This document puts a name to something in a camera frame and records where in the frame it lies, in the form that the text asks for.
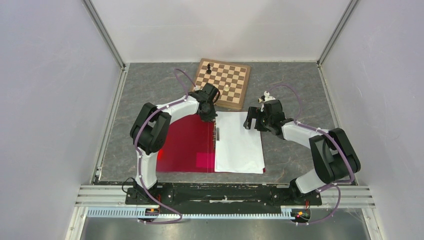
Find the white printed paper stack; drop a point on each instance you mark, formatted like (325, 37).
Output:
(237, 150)

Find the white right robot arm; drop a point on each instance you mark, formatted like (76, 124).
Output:
(334, 158)

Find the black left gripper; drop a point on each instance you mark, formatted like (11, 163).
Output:
(212, 116)

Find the black chess pawn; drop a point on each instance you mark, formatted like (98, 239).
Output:
(208, 70)

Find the wooden chessboard box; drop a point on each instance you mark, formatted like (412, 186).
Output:
(235, 75)

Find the red file folder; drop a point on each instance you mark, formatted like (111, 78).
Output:
(189, 147)

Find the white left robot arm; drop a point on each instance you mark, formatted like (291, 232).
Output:
(150, 129)

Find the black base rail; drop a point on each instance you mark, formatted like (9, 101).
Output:
(218, 198)

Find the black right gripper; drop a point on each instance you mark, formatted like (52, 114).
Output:
(254, 112)

